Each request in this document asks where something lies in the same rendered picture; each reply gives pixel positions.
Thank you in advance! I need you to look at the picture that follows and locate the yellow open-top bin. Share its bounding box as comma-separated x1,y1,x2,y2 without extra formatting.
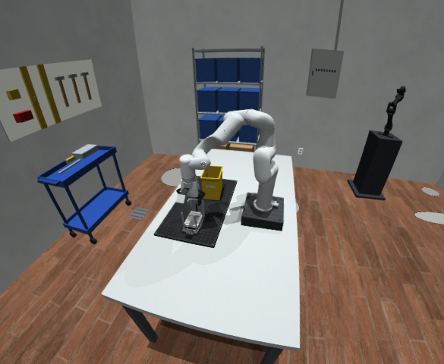
200,165,223,200

